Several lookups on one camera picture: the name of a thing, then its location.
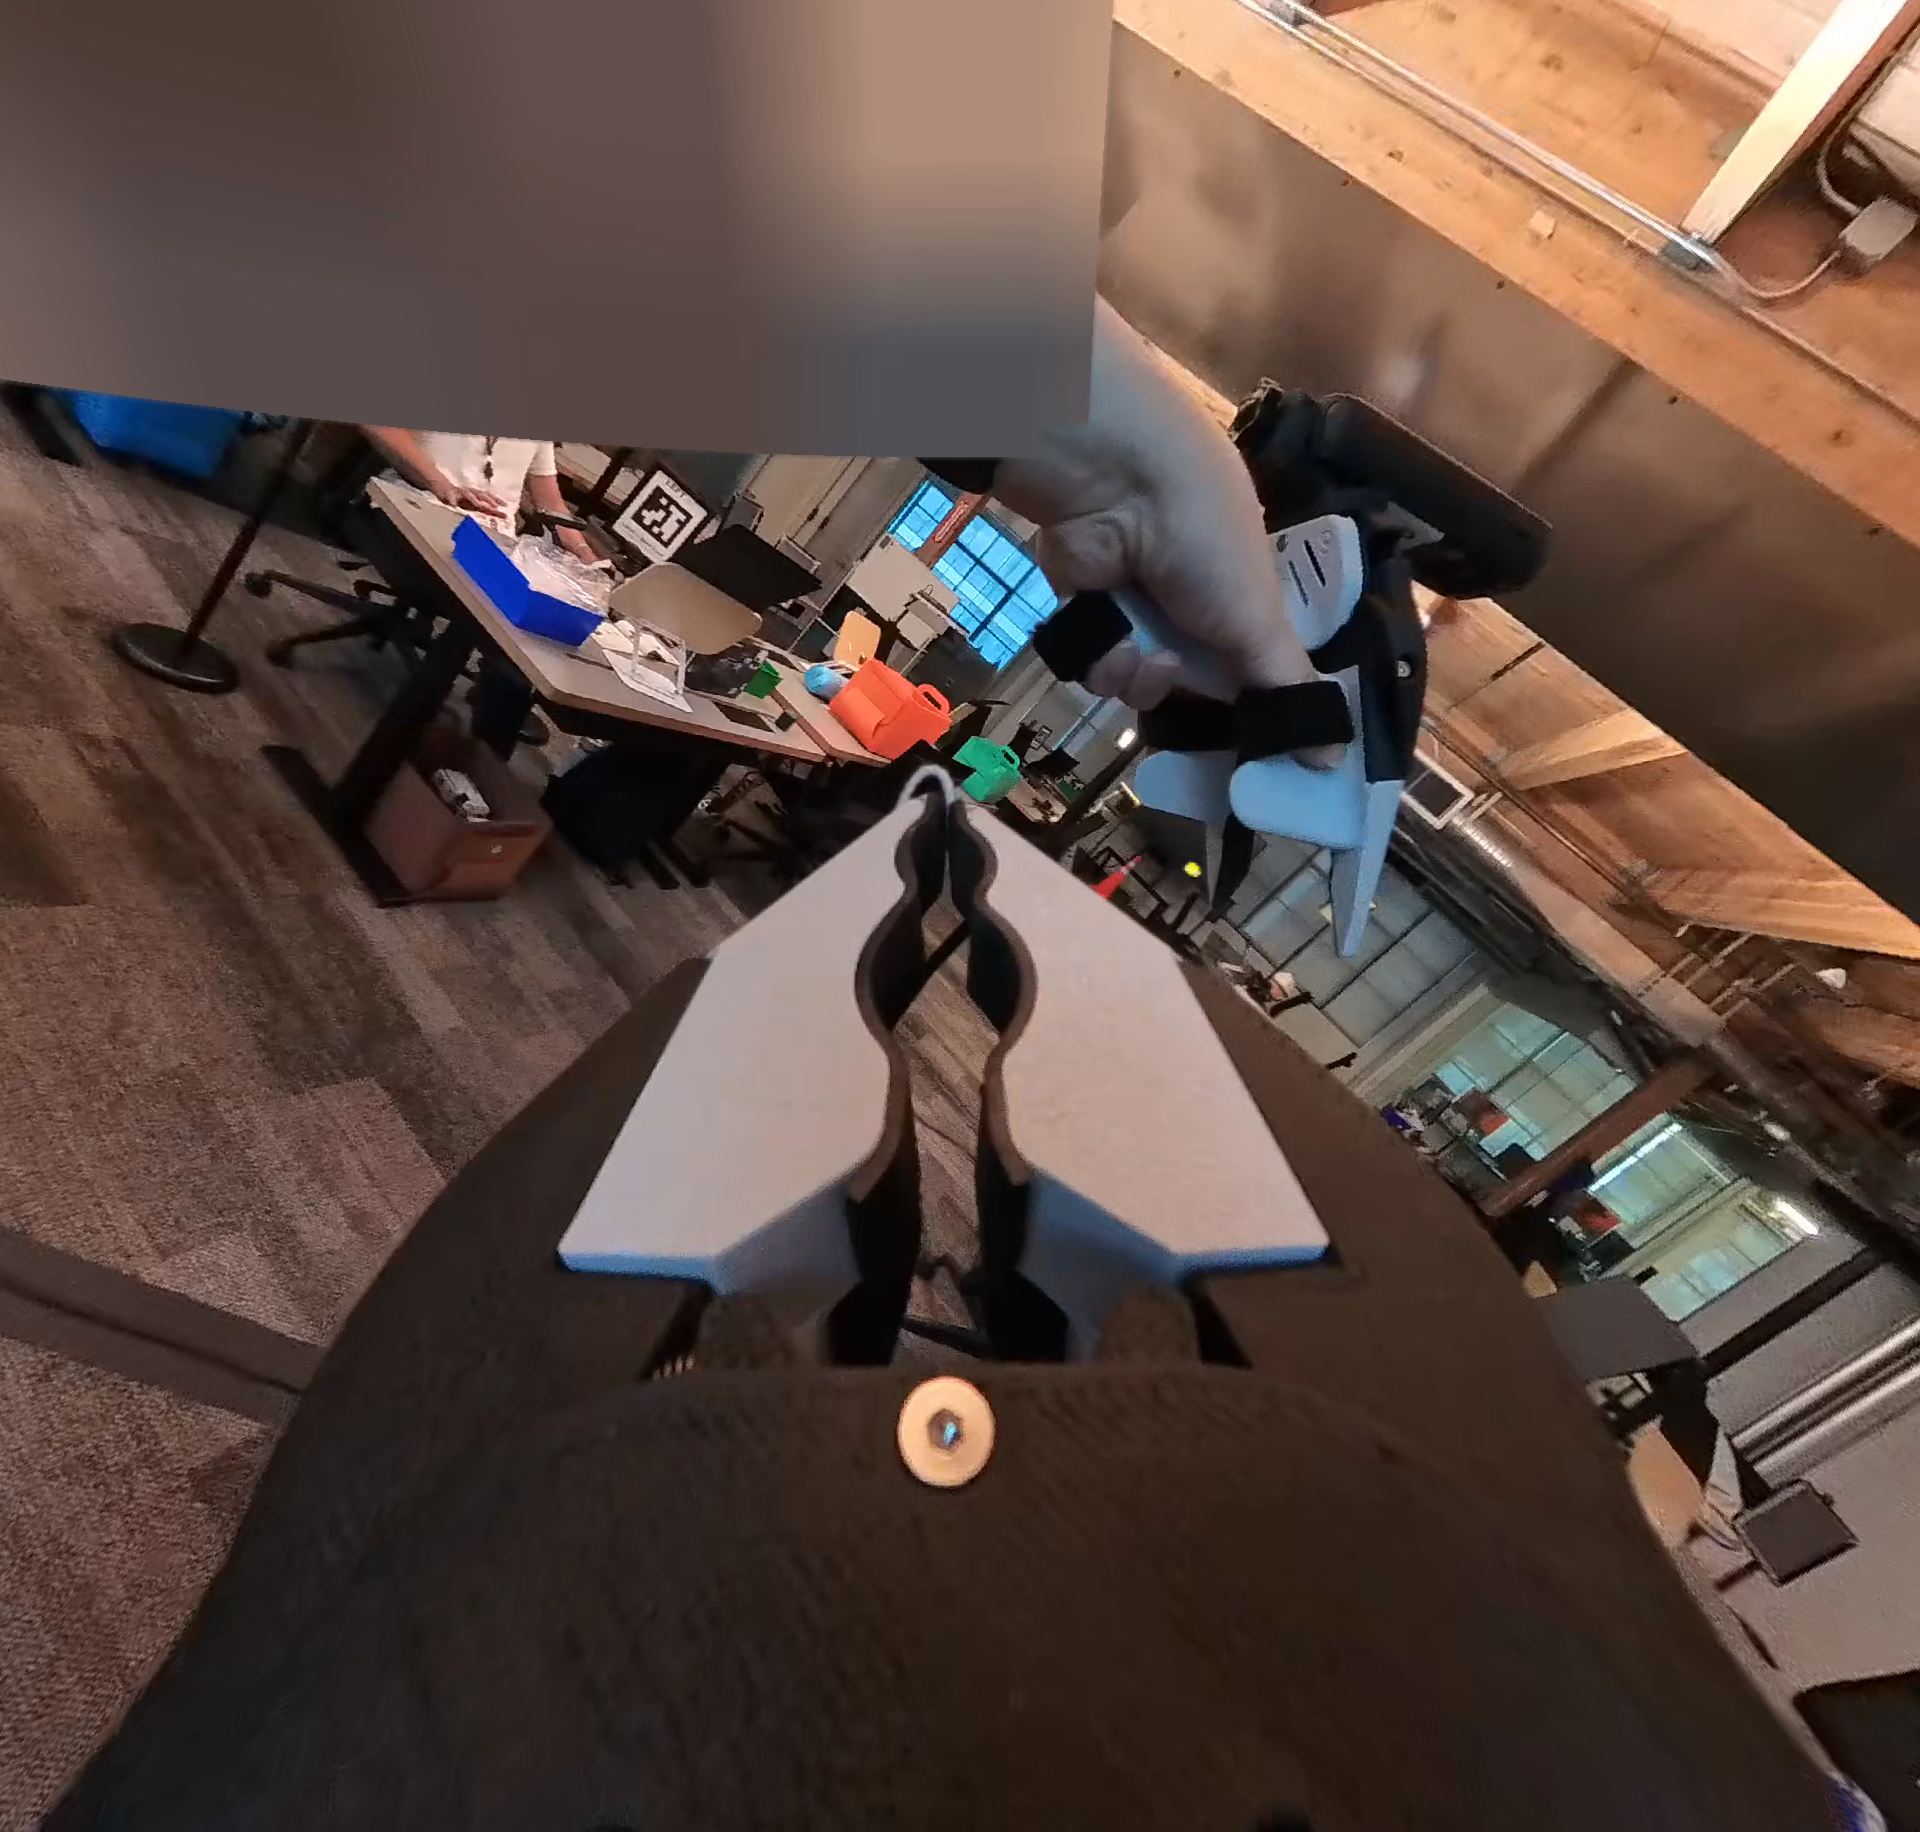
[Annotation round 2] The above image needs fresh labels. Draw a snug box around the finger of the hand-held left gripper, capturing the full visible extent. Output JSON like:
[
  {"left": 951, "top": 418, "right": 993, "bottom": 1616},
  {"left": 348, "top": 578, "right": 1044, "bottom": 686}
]
[
  {"left": 1206, "top": 789, "right": 1273, "bottom": 923},
  {"left": 1328, "top": 775, "right": 1417, "bottom": 962}
]

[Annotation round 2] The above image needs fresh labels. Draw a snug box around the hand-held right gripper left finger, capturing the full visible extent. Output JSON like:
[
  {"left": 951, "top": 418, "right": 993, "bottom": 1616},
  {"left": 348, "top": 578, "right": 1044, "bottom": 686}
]
[{"left": 557, "top": 782, "right": 956, "bottom": 1366}]

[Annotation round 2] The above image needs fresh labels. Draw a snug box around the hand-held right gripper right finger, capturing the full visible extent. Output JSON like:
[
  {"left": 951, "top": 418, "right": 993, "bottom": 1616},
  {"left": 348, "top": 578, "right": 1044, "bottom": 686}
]
[{"left": 956, "top": 801, "right": 1337, "bottom": 1366}]

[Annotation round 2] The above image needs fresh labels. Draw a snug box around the person's left forearm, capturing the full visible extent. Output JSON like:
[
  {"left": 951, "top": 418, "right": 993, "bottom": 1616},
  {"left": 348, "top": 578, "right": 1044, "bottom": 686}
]
[{"left": 1092, "top": 293, "right": 1249, "bottom": 441}]

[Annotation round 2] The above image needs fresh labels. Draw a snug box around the person's left hand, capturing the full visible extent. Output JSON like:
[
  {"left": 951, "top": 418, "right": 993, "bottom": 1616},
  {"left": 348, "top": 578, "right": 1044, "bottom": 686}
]
[{"left": 997, "top": 417, "right": 1357, "bottom": 773}]

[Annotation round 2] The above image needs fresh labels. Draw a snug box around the black backpack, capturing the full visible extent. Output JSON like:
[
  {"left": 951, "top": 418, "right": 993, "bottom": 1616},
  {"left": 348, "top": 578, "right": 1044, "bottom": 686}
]
[{"left": 541, "top": 737, "right": 735, "bottom": 882}]

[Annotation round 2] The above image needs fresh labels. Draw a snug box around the orange plastic basket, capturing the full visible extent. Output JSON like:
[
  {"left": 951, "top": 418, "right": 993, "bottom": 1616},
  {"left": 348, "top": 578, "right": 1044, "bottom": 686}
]
[{"left": 828, "top": 656, "right": 956, "bottom": 764}]

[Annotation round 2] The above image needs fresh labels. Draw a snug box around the brown cardboard box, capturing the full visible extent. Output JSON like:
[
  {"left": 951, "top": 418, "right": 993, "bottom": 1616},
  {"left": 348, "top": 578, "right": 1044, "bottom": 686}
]
[{"left": 364, "top": 729, "right": 552, "bottom": 904}]

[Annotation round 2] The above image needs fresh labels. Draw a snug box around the metal conduit pipe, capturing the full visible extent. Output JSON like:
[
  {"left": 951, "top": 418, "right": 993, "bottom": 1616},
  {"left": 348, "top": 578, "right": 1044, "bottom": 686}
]
[{"left": 1140, "top": 0, "right": 1721, "bottom": 274}]

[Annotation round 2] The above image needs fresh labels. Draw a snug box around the grey desk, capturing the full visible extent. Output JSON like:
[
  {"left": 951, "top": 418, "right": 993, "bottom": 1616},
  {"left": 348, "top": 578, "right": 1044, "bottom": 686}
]
[{"left": 364, "top": 475, "right": 903, "bottom": 904}]

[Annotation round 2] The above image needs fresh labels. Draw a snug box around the beige rounded panel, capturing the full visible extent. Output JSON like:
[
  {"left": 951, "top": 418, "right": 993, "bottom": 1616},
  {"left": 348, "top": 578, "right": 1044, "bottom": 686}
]
[{"left": 606, "top": 560, "right": 768, "bottom": 659}]

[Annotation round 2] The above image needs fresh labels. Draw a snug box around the clear plastic bag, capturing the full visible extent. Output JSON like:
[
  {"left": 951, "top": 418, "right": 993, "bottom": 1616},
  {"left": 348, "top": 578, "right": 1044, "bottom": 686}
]
[{"left": 510, "top": 530, "right": 619, "bottom": 613}]

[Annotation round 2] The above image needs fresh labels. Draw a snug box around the blue plastic bin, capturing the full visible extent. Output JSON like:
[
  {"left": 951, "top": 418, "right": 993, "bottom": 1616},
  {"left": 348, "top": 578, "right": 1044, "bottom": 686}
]
[{"left": 452, "top": 516, "right": 611, "bottom": 647}]

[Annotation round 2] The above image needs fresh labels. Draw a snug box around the black white marker tag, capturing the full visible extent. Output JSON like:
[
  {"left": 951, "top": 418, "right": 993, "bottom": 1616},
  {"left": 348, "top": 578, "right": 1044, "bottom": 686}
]
[{"left": 611, "top": 468, "right": 710, "bottom": 565}]

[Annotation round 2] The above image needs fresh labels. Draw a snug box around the black office chair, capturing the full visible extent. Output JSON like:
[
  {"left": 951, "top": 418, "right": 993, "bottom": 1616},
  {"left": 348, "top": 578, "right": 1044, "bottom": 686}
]
[{"left": 243, "top": 504, "right": 452, "bottom": 670}]

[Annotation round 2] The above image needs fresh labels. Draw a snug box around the black tilted monitor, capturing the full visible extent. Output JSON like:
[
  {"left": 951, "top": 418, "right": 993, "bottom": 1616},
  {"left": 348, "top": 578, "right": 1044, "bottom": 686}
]
[{"left": 1740, "top": 1480, "right": 1864, "bottom": 1590}]

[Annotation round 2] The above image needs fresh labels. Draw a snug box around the blue plastic crate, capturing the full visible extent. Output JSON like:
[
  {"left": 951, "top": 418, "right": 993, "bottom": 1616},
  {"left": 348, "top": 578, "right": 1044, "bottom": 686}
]
[{"left": 57, "top": 389, "right": 251, "bottom": 483}]

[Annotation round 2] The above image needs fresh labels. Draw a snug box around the grey metal duct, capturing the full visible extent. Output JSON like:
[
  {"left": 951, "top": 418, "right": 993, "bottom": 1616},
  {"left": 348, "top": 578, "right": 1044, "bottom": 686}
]
[{"left": 1101, "top": 28, "right": 1920, "bottom": 913}]

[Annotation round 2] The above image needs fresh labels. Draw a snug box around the black stanchion post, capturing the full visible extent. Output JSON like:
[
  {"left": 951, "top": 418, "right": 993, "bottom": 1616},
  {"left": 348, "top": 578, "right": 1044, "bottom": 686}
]
[{"left": 113, "top": 418, "right": 369, "bottom": 698}]

